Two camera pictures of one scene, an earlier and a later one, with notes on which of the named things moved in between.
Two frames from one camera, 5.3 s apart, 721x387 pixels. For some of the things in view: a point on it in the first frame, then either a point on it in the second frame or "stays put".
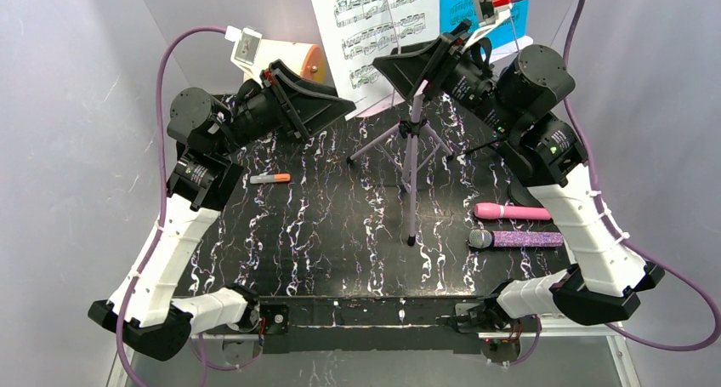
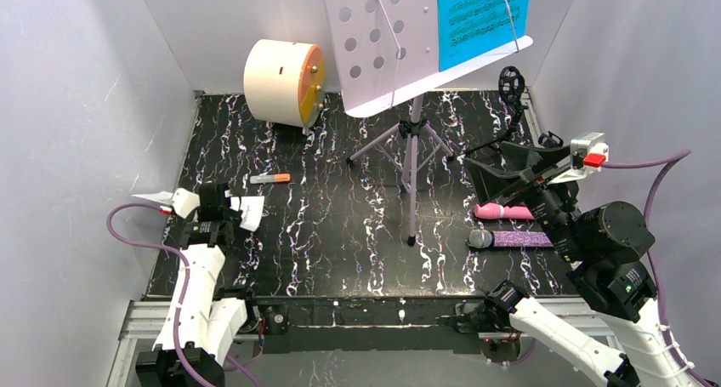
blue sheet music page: (457, 3) stays put
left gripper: (286, 99) to (212, 205)
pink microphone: (491, 211) stays put
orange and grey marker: (276, 178) stays put
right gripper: (444, 60) to (529, 176)
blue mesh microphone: (483, 238) stays put
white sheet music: (360, 20) to (252, 207)
